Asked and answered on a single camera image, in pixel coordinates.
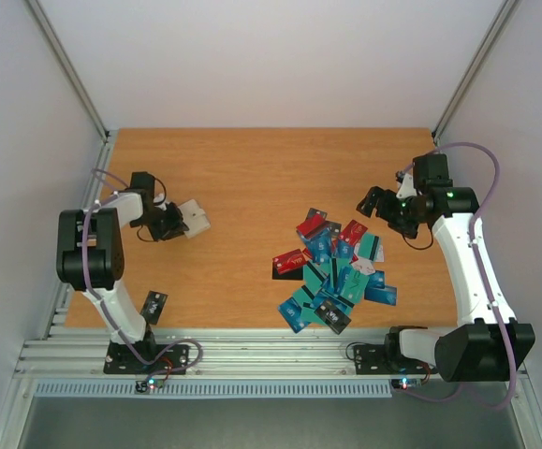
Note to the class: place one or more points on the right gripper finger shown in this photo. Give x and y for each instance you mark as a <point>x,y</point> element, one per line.
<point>374,196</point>
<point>367,206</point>

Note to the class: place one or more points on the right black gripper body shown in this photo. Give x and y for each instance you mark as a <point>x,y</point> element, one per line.
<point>388,206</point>

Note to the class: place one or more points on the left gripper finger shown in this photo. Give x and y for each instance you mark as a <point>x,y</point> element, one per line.
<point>174,214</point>
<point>172,232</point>

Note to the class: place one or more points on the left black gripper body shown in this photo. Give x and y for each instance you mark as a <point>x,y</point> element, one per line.
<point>159,223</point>

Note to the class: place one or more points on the beige card holder wallet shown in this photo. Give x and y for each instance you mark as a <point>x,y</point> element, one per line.
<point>195,218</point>

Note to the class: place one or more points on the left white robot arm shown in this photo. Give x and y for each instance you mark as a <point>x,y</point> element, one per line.
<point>90,258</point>

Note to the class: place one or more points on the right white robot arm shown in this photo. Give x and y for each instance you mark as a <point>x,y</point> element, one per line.
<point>489,343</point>

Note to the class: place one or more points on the red VIP card upper right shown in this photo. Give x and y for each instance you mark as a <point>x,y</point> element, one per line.
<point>352,233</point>

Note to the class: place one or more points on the red vip card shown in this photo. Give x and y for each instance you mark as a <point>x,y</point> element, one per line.
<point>287,262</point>
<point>352,233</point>

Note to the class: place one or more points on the teal card upper right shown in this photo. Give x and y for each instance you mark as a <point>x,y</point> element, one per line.
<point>368,247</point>

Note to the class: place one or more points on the white red card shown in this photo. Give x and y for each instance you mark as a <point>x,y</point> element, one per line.
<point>364,266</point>

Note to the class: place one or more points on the blue card centre top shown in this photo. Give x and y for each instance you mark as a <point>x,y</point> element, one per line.
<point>320,248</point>

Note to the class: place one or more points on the blue card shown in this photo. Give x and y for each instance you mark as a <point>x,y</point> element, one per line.
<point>320,248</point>
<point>386,295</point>
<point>291,311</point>

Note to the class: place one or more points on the red card top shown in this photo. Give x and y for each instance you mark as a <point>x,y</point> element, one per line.
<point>311,226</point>

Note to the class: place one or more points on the lone black VIP card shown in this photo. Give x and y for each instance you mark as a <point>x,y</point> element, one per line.
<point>152,307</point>

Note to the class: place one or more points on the teal VIP card centre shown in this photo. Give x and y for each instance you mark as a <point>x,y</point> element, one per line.
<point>351,284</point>

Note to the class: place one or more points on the blue card right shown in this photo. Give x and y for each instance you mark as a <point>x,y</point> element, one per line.
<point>386,295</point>

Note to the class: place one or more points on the red VIP card left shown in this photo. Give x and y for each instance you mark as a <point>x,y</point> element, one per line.
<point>287,262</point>

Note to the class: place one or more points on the blue card bottom left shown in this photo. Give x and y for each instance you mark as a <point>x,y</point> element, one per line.
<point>291,311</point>

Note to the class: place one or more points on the left small circuit board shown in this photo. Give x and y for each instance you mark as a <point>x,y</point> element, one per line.
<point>150,385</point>

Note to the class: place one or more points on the small circuit board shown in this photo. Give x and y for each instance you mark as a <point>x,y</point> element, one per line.
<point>406,383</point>
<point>150,385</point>

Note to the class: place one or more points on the right small circuit board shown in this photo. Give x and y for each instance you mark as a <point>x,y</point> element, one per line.
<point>406,383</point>

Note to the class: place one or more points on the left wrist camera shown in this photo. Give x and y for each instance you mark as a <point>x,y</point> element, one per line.
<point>160,201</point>

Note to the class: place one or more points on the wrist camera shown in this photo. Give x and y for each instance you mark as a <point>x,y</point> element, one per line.
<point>405,186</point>
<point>160,201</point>

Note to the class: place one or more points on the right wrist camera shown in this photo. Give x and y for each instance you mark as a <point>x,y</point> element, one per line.
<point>405,186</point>

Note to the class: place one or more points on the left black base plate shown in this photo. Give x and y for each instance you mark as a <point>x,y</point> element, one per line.
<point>120,359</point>

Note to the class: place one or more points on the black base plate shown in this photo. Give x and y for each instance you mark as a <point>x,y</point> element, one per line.
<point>120,359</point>
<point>373,359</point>

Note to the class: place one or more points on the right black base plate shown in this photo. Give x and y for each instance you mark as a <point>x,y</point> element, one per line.
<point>373,359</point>

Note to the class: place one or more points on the grey slotted cable duct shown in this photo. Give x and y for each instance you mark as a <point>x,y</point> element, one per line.
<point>213,389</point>

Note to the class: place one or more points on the right aluminium frame post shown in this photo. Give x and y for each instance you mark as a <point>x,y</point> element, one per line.
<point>488,42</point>

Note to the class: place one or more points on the aluminium frame post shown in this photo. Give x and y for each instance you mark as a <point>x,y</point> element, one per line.
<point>58,50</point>
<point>488,42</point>

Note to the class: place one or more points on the left aluminium frame post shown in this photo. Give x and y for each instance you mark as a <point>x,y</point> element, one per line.
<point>58,50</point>

